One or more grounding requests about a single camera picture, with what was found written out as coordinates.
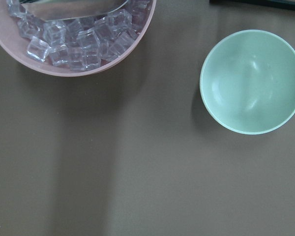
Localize clear ice cubes pile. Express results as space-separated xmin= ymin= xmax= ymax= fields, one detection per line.
xmin=5 ymin=0 xmax=152 ymax=72

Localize mint green bowl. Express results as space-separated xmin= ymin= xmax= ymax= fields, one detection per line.
xmin=199 ymin=29 xmax=295 ymax=135

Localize metal ice scoop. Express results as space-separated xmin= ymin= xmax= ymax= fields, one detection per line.
xmin=19 ymin=0 xmax=128 ymax=21

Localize pink bowl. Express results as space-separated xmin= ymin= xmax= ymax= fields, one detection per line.
xmin=0 ymin=0 xmax=156 ymax=77

